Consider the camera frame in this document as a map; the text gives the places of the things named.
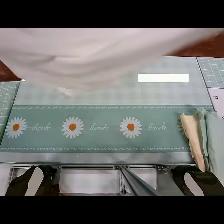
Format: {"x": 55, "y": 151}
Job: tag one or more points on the white shirt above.
{"x": 83, "y": 56}

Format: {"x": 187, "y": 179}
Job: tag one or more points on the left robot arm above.
{"x": 31, "y": 181}

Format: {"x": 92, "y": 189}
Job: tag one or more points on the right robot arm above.
{"x": 196, "y": 181}

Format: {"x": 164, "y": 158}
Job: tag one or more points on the cream garment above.
{"x": 193, "y": 140}

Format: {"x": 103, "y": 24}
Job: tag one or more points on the pale green garment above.
{"x": 213, "y": 143}

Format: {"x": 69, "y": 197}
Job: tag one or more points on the silver frame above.
{"x": 133, "y": 181}

